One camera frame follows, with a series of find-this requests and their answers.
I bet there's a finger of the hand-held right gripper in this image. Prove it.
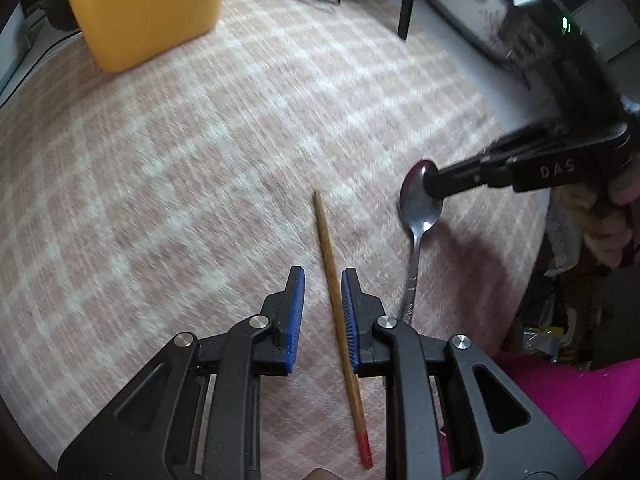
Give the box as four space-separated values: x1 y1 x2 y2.
427 152 518 201

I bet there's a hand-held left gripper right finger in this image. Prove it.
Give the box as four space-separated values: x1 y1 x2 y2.
341 268 586 480

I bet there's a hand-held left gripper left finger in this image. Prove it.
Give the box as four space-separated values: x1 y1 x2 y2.
57 266 307 480

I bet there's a metal spoon with patterned handle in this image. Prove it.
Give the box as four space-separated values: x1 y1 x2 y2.
398 159 447 328

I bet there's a red-tipped wooden chopstick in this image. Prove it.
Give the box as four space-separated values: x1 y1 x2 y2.
312 190 375 470

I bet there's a yellow plastic bin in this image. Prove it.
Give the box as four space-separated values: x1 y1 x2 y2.
57 0 233 74

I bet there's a person's right hand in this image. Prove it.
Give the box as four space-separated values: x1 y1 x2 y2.
552 167 640 271

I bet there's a white floral slow cooker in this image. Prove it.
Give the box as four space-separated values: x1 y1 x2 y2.
426 0 531 63

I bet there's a black tripod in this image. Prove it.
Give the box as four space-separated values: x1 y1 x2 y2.
300 0 418 41

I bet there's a person's pink jacket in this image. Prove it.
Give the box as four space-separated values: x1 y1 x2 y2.
440 352 640 476

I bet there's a black pot with yellow lid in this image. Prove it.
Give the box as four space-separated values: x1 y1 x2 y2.
22 0 81 33

